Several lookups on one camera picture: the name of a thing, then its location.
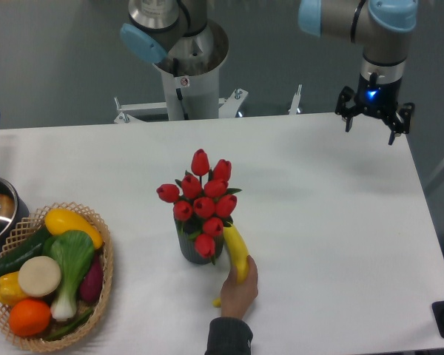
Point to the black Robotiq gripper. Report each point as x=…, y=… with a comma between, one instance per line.
x=379, y=100

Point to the red tulip bouquet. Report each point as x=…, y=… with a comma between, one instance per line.
x=203, y=195

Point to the yellow banana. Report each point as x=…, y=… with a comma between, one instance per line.
x=238, y=251

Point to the dark grey ribbed vase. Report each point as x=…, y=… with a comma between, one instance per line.
x=187, y=233

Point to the dark grey sleeve forearm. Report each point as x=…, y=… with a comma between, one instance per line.
x=228, y=335

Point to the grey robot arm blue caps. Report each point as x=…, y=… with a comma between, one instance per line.
x=383, y=28

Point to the person's hand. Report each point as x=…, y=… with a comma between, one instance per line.
x=236, y=298

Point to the green bok choy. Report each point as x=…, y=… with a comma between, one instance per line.
x=74, y=252

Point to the yellow squash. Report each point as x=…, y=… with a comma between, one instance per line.
x=58, y=221

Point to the purple sweet potato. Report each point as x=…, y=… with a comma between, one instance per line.
x=90, y=287

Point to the green chili pepper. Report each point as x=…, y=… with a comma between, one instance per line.
x=71, y=327

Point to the green cucumber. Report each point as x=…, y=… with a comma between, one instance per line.
x=31, y=247

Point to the woven wicker basket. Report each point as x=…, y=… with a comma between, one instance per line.
x=19, y=234

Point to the beige round bun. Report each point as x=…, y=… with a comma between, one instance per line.
x=39, y=276

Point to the orange fruit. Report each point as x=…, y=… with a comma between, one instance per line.
x=29, y=317

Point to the yellow bell pepper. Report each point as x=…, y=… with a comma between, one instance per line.
x=11, y=292

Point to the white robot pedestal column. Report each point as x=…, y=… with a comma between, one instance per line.
x=190, y=74

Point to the white metal base frame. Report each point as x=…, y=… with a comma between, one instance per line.
x=232, y=107

